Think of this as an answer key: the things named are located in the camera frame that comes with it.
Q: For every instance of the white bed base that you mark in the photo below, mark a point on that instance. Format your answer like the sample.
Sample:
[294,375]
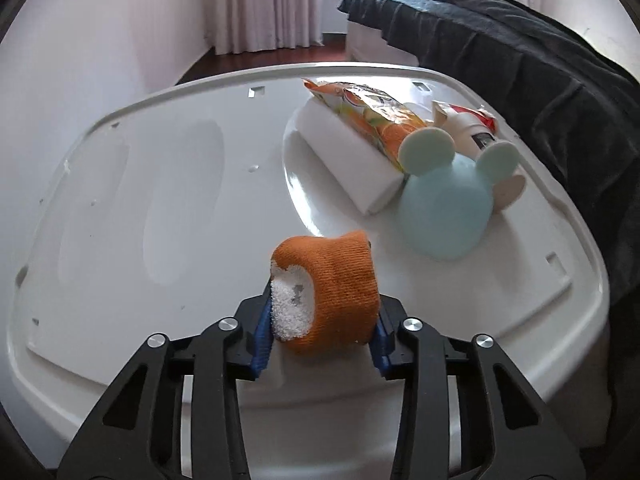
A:
[370,45]

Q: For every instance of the orange fruit-print wrapper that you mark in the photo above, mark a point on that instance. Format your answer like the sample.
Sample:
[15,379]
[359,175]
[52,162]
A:
[380,120]

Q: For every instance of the dark bed blanket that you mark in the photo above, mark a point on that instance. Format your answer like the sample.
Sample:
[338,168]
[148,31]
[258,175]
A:
[525,60]

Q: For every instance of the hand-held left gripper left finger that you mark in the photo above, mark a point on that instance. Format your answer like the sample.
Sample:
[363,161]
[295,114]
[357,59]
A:
[262,345]

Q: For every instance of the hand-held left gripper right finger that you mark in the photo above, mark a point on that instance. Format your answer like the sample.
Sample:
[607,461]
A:
[380,350]

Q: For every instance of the white bottle with red label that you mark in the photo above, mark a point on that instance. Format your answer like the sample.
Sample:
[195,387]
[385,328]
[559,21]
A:
[470,132]

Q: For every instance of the light blue mouse-ear cup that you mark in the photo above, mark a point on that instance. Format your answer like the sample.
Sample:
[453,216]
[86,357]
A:
[445,210]

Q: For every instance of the orange and white sock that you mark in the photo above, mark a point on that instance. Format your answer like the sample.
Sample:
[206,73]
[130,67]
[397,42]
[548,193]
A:
[345,290]

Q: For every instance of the white foam block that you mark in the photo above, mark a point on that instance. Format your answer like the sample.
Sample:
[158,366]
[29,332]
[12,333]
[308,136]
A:
[345,160]

